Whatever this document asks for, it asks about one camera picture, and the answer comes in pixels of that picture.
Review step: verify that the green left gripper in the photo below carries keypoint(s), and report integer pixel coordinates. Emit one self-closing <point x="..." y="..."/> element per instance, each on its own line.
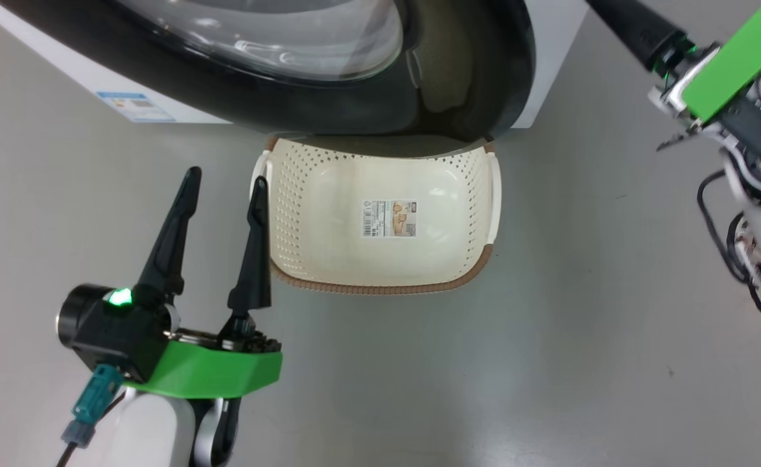
<point x="212" y="370"/>

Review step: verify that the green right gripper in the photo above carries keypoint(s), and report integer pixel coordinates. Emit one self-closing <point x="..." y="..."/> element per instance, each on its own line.
<point x="737" y="58"/>

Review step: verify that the black washer door glass window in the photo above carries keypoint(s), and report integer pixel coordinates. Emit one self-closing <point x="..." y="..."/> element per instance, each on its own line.
<point x="328" y="110"/>

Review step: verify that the white front-load washing machine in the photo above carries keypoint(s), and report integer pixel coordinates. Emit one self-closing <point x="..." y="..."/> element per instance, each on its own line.
<point x="552" y="52"/>

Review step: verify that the cream perforated laundry basket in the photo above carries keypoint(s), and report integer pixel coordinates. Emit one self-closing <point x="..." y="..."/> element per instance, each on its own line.
<point x="328" y="214"/>

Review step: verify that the paper label inside basket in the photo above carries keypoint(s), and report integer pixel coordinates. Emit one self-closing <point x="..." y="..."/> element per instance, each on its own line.
<point x="389" y="218"/>

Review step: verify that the blue energy label sticker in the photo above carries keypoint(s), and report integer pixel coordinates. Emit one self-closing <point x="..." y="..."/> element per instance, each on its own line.
<point x="135" y="107"/>

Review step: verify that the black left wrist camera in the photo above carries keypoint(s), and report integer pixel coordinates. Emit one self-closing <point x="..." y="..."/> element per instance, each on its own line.
<point x="111" y="331"/>

